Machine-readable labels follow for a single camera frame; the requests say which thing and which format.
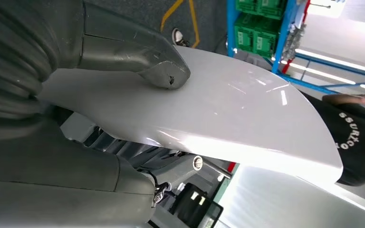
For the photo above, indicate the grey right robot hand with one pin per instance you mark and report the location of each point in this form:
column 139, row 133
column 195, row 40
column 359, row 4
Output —
column 44, row 188

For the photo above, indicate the blue metal shelf rack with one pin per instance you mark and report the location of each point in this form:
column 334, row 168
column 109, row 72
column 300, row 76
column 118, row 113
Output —
column 231, row 31

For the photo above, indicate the green plastic crate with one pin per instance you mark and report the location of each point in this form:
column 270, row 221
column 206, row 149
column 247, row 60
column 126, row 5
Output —
column 247, row 4
column 244, row 34
column 270, row 8
column 264, row 39

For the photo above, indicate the person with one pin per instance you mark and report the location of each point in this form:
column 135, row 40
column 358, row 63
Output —
column 352, row 141

